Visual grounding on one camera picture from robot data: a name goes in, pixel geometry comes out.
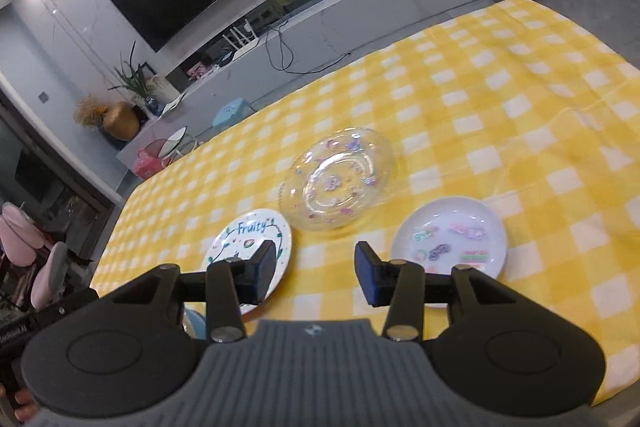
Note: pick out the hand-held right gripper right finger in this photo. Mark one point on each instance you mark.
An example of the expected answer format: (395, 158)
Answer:
(367, 272)

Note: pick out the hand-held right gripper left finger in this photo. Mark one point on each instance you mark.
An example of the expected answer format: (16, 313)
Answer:
(265, 269)

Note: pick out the fruit print white plate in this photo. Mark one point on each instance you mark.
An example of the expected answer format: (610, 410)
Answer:
(232, 239)

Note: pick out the clear glass plate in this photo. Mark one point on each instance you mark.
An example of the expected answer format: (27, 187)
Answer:
(335, 182)

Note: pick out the small white sticker plate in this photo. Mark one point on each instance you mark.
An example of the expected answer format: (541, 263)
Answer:
(450, 217)

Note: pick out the person's left hand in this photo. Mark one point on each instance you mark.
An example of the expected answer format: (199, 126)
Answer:
(12, 407)

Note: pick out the pink chair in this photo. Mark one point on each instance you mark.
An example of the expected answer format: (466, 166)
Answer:
(30, 252)

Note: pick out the pink basket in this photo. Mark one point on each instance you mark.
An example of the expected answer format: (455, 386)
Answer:
(150, 164)

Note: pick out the light blue stool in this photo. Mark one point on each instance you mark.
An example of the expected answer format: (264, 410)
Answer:
(232, 112)

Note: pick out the yellow checkered tablecloth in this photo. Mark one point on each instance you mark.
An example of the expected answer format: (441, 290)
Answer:
(450, 107)

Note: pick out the open paper booklet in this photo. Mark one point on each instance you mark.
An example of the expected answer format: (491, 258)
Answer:
(172, 103)

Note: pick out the blue glass vase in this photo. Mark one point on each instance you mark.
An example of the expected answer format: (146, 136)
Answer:
(153, 106)

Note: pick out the gold vase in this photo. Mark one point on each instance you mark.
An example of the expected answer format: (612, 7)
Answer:
(121, 122)

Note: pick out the pink photo card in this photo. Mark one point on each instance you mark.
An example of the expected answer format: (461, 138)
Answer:
(196, 70)

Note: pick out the white router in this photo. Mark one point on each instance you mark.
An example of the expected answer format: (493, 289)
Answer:
(242, 44)

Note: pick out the green leafy plant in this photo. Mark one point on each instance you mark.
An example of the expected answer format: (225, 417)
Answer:
(131, 77)

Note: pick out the dried flower bunch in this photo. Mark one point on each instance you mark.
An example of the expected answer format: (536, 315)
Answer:
(90, 112)

